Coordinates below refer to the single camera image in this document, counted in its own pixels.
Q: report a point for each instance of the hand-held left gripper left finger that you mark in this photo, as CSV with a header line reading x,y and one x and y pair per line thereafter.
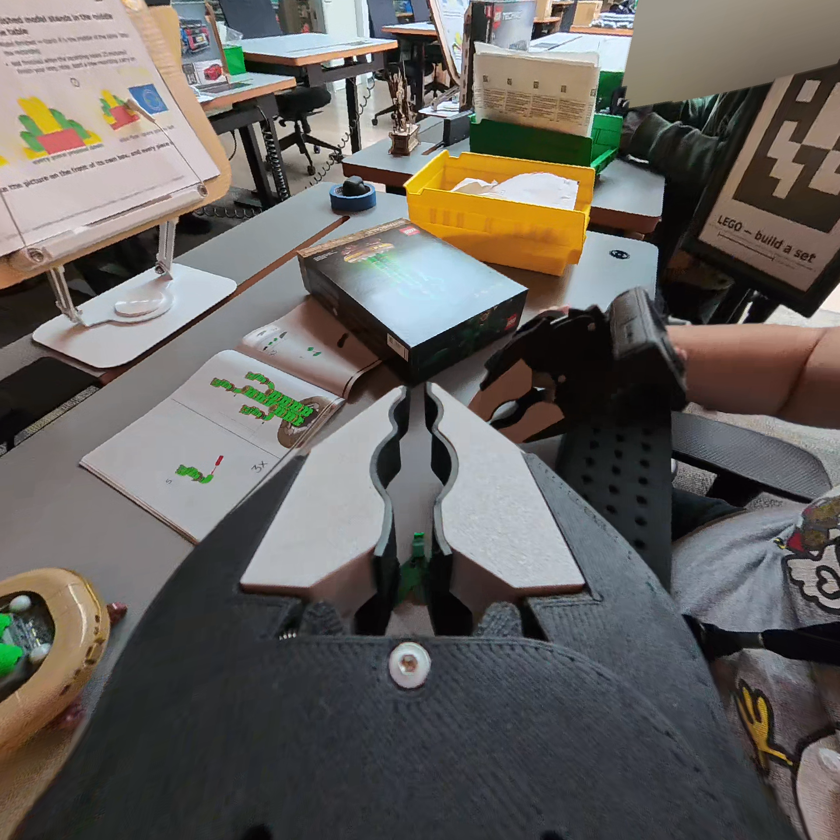
x,y
321,518

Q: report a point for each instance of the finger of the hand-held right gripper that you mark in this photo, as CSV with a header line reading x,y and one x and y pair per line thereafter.
x,y
541,420
505,390

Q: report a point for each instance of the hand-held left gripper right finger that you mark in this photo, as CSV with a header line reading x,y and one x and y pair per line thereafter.
x,y
505,518

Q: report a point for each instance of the green lego leaf piece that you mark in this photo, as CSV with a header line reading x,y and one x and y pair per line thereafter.
x,y
415,564

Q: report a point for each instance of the person's right forearm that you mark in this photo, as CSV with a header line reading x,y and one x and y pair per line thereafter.
x,y
754,374

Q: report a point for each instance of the black lego set box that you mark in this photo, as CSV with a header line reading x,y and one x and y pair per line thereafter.
x,y
420,295

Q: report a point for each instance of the lego instruction booklet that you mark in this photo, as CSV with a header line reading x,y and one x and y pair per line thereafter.
x,y
197,420

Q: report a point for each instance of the lego bamboo model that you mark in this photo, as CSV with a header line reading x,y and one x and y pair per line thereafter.
x,y
65,630

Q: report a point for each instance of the brown lego statue model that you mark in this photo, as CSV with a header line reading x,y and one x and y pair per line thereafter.
x,y
401,131

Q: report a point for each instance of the tall dark lego box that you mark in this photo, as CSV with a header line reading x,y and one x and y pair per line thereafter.
x,y
499,19

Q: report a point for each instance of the yellow plastic bin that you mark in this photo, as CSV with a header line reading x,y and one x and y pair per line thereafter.
x,y
492,229

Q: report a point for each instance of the black chair armrest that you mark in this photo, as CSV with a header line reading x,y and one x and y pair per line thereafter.
x,y
748,453

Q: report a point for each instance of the white crumpled plastic bag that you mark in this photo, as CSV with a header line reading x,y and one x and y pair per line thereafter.
x,y
525,190

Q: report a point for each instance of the green plastic bin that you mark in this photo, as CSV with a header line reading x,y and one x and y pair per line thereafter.
x,y
525,148

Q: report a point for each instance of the blue tape roll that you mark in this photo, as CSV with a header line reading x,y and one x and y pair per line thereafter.
x,y
338,200

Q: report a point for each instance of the black round knob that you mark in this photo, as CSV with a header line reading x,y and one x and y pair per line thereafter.
x,y
354,186

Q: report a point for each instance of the black white tag sign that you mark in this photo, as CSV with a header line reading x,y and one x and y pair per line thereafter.
x,y
774,164

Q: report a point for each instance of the white folded paper sheets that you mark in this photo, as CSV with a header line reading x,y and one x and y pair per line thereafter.
x,y
535,92

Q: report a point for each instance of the white document stand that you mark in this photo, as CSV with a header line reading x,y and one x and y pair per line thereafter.
x,y
131,308

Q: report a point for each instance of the black office chair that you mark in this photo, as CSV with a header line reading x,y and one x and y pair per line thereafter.
x,y
302,102

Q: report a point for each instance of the grey top office desk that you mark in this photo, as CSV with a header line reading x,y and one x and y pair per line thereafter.
x,y
315,49

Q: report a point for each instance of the printed instruction sheet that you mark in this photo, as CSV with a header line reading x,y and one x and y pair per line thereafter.
x,y
85,98

